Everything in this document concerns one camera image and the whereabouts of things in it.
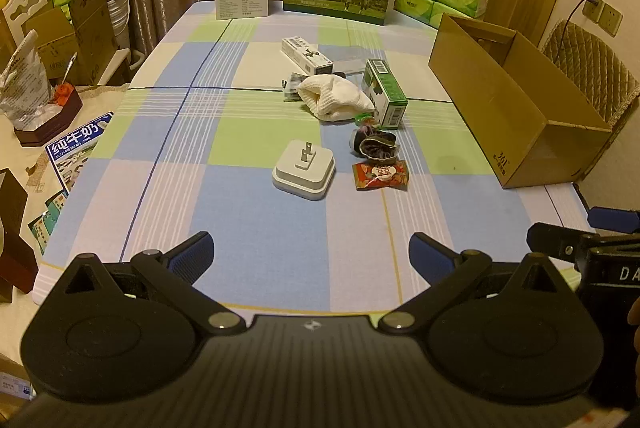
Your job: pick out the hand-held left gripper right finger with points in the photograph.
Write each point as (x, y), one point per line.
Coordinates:
(427, 253)

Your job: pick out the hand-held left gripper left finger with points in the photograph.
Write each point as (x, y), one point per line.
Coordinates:
(197, 248)

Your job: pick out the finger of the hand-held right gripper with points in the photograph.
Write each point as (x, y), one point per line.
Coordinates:
(560, 243)
(612, 219)

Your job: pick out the cardboard box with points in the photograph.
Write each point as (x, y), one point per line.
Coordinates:
(515, 107)

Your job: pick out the green and white carton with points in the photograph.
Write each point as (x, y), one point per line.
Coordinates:
(385, 95)

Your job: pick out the white knitted towel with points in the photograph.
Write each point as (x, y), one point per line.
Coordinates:
(332, 100)

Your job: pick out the clear plastic box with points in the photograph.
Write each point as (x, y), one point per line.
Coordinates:
(357, 60)

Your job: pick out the white toothpaste box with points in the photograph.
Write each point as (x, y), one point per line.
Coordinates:
(306, 53)

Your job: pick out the checked tablecloth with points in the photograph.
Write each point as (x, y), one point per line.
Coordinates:
(240, 223)

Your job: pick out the red snack packet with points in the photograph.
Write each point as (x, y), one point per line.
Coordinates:
(380, 174)

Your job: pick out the dark crumpled wrapper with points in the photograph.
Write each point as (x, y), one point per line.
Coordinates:
(375, 143)

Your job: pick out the white power adapter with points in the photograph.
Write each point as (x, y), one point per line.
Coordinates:
(302, 167)

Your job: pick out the small green candy wrapper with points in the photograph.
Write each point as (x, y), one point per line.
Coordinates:
(364, 121)

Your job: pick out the quilted chair cover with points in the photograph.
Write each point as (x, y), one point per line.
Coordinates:
(592, 67)

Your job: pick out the flat blue milk carton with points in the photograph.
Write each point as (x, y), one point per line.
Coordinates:
(70, 152)

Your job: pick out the small clear plastic packet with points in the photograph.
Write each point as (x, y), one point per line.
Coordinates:
(290, 90)

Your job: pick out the dark brown wooden box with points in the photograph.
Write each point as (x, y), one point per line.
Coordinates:
(12, 228)

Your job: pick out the dark wooden tray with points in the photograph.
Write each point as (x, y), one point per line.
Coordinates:
(47, 122)

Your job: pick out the tall brown cardboard carton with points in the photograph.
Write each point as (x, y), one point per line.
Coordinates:
(92, 27)

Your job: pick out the crumpled plastic bag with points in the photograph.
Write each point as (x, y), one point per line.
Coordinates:
(22, 77)

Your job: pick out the small brown cardboard carton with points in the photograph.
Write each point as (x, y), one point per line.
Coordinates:
(50, 40)

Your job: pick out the stack of white bowls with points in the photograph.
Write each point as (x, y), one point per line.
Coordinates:
(119, 5)

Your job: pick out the white carved chair back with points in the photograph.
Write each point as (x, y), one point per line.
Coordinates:
(25, 5)

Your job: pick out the empty wall socket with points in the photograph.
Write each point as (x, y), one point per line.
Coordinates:
(611, 18)

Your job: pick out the wall socket with plug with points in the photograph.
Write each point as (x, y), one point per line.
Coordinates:
(592, 6)

